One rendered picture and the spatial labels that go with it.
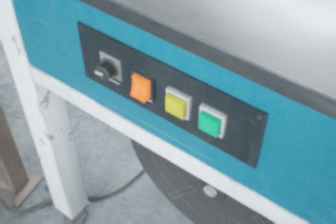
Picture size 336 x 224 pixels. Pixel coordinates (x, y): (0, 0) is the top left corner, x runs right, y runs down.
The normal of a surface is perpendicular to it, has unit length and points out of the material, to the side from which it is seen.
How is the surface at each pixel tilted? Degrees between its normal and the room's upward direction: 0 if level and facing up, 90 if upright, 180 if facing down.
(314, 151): 90
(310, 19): 0
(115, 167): 0
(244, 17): 0
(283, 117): 90
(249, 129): 90
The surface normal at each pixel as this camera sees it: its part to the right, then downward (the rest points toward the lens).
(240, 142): -0.59, 0.59
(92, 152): 0.00, -0.69
